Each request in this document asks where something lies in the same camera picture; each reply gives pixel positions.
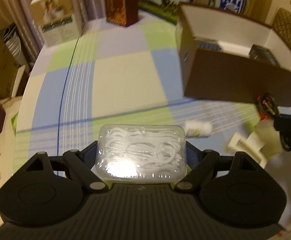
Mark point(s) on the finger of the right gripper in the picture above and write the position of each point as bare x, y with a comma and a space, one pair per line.
282, 123

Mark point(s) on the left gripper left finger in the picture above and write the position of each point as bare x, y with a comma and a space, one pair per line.
80, 164

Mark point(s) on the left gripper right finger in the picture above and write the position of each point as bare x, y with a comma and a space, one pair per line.
202, 169

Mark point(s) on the red snack packet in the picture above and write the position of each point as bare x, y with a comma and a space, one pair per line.
266, 107

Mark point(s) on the white pill bottle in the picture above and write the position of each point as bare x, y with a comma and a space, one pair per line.
196, 129

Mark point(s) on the white plastic holder tray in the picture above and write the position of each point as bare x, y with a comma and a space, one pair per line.
251, 145

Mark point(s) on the clear floss pick box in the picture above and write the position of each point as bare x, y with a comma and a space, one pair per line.
141, 153

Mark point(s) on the black Flyco shaver box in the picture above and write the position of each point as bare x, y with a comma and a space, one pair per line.
263, 54

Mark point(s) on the knitted grey patterned sock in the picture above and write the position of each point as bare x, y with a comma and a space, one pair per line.
209, 46

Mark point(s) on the plaid tablecloth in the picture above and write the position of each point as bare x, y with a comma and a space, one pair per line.
118, 75

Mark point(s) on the brown cardboard storage box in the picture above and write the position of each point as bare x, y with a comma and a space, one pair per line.
230, 75

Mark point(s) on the brown cardboard cartons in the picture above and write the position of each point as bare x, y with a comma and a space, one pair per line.
14, 69

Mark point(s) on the white appliance box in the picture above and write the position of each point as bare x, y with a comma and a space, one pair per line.
58, 21

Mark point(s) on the dark red gift box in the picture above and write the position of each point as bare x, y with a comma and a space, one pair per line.
122, 12

